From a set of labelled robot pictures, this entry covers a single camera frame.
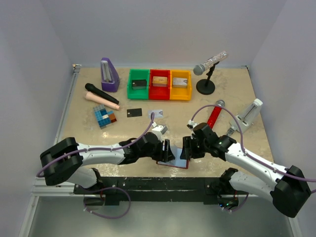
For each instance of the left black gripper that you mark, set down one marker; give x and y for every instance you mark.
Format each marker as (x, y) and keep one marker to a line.
(163, 151)

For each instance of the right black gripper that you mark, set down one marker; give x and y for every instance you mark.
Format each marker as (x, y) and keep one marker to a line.
(189, 148)

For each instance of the red leather card holder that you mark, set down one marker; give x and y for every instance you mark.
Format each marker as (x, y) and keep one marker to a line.
(177, 162)

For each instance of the silver credit card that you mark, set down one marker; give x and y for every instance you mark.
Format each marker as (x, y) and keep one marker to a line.
(157, 113)

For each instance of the black credit card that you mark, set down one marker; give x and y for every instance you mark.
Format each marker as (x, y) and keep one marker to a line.
(134, 112)

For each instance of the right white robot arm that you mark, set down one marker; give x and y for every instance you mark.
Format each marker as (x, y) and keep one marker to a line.
(286, 188)

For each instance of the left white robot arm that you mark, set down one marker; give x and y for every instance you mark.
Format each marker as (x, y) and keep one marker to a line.
(68, 160)

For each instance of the silver card stack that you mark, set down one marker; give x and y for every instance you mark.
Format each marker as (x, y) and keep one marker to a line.
(179, 82)

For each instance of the gold card stack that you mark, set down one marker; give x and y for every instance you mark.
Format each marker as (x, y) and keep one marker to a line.
(159, 81)

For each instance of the black card stack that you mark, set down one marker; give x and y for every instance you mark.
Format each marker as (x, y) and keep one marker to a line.
(139, 84)

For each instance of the red glitter microphone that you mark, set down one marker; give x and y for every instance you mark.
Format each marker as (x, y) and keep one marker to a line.
(215, 113)

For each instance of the grey plastic strut piece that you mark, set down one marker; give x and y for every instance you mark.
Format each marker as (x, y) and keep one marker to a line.
(231, 130)

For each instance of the yellow plastic bin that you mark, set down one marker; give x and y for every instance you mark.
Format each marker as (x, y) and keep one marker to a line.
(181, 94)

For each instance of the red plastic bin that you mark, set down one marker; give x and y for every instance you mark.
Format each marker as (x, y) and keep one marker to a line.
(159, 93)

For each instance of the black microphone stand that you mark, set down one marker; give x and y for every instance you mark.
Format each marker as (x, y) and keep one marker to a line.
(206, 86)

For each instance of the white metronome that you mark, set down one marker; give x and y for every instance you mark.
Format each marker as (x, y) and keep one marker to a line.
(248, 115)

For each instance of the blue building block stack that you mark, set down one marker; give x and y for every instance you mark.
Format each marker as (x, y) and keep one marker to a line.
(103, 117)

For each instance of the silver glitter microphone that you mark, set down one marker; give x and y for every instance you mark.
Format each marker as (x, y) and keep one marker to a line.
(201, 68)

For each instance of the green plastic bin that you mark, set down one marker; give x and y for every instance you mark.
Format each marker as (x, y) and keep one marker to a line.
(142, 94)

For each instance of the pink microphone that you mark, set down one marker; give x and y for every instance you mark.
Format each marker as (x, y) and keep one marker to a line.
(92, 97)

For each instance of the purple metronome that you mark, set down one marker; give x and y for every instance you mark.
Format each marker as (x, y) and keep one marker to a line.
(109, 77)

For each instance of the black microphone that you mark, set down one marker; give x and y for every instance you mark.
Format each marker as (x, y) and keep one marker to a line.
(91, 88)

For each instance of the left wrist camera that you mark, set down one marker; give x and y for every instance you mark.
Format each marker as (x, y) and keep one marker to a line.
(159, 130)

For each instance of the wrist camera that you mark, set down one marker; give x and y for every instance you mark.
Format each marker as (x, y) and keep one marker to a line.
(159, 130)
(191, 124)

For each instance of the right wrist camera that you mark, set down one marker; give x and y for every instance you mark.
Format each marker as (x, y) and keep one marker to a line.
(191, 124)

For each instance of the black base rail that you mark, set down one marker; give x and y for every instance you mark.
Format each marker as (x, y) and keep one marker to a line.
(157, 189)

